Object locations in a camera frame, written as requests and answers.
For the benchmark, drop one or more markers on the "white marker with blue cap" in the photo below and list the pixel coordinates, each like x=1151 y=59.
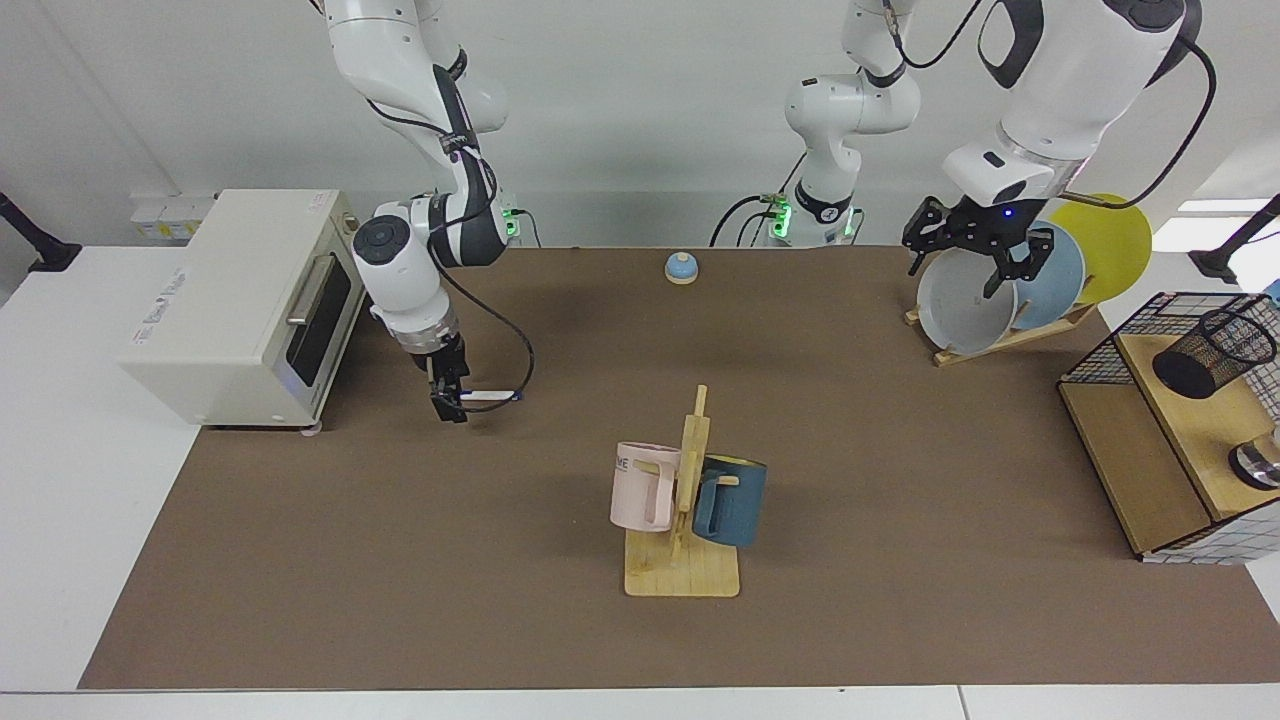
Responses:
x=490 y=396

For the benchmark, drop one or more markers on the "black mesh pen holder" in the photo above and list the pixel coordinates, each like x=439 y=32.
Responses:
x=1200 y=365

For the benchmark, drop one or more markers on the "grey plate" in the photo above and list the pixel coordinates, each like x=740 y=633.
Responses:
x=960 y=315

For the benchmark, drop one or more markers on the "light blue plate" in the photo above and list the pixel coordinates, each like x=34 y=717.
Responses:
x=1055 y=285

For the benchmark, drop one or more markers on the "wooden plate rack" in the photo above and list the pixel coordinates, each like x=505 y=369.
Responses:
x=1000 y=343

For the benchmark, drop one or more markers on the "yellow plate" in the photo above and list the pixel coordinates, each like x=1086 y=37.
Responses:
x=1115 y=245

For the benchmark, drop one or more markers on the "brown table cloth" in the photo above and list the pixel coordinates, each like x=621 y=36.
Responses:
x=500 y=560

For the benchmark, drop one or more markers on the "pink mug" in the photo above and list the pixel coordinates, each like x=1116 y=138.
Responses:
x=635 y=490

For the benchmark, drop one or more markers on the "pale toaster oven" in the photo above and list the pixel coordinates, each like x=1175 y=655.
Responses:
x=230 y=300

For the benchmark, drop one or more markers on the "small blue round bell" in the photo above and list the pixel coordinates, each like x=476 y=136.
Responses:
x=681 y=267

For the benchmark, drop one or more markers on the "wooden cup stand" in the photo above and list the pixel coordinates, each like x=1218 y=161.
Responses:
x=690 y=575

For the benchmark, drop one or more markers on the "teal mug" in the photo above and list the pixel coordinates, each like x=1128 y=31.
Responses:
x=740 y=500

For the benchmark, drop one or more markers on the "silver rimmed glass lid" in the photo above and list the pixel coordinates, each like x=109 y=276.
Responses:
x=1256 y=466

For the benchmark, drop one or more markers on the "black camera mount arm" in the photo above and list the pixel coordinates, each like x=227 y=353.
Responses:
x=50 y=255
x=1215 y=262

